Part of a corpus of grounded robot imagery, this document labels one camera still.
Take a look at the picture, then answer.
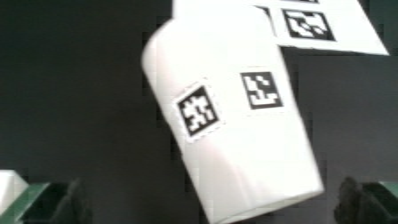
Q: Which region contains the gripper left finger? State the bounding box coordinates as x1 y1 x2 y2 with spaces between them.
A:
0 179 92 224

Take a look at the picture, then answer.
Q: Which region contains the white flat plate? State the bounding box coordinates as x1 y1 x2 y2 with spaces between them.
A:
170 0 392 57

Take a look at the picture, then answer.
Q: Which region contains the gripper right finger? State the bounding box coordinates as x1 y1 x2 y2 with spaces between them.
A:
334 177 398 224

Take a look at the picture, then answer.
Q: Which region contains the white left wall bar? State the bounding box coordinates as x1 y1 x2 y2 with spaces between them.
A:
0 170 28 214

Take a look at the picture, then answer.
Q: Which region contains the white lamp shade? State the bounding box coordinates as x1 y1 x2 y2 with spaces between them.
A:
142 1 323 224

